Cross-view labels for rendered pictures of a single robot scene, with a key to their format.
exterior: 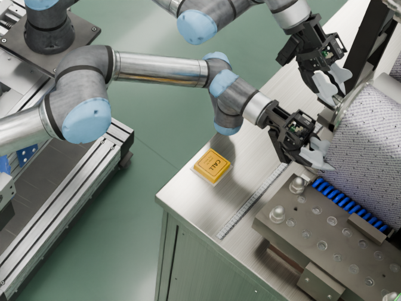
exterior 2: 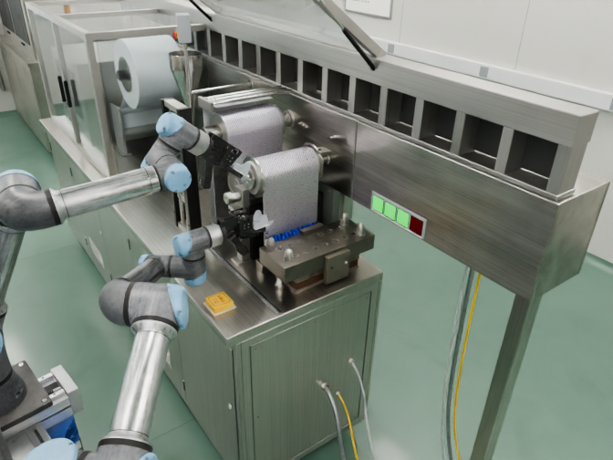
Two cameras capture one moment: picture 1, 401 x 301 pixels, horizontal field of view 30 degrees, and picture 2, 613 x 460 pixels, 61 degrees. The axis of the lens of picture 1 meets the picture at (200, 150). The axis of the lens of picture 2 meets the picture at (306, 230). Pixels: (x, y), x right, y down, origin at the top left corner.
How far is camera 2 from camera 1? 131 cm
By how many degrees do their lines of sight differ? 53
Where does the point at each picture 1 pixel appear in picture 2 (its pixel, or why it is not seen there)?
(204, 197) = (242, 313)
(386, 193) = (302, 201)
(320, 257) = (324, 250)
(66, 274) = not seen: outside the picture
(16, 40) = not seen: outside the picture
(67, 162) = not seen: outside the picture
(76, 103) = (165, 293)
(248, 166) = (228, 287)
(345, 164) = (276, 209)
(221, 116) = (197, 266)
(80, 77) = (141, 287)
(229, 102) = (200, 244)
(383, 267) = (337, 231)
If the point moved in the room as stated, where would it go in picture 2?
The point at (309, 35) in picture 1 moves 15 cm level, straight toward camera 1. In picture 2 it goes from (218, 143) to (255, 154)
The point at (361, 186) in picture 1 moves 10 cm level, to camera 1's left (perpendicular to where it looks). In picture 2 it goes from (289, 214) to (277, 226)
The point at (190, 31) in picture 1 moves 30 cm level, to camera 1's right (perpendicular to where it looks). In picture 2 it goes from (181, 178) to (236, 142)
